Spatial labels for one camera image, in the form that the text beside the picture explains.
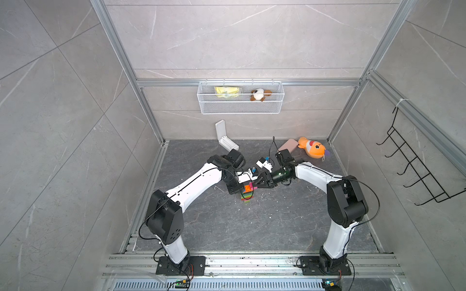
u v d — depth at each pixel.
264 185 0.78
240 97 0.90
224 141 1.15
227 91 0.84
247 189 0.83
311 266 0.73
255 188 0.82
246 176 0.72
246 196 0.88
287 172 0.71
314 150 1.04
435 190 0.60
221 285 0.70
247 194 0.85
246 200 0.91
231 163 0.60
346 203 0.50
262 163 0.84
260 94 0.86
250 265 0.75
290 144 1.15
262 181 0.80
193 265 0.73
